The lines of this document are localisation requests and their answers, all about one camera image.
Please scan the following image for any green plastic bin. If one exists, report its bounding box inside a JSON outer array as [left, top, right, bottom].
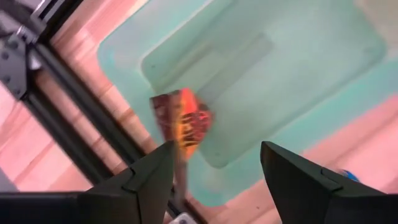
[[96, 0, 398, 208]]

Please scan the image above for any orange spice packet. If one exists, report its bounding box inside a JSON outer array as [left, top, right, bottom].
[[149, 87, 215, 166]]

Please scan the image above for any blue soy sauce ramen packet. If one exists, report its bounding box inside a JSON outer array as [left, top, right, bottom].
[[337, 169, 361, 183]]

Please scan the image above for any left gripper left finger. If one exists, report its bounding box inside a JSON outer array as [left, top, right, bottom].
[[79, 140, 175, 224]]

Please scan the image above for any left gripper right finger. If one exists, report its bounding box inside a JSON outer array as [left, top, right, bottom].
[[260, 141, 386, 224]]

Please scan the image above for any black aluminium table frame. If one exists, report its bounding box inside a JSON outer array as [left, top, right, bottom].
[[0, 0, 200, 224]]

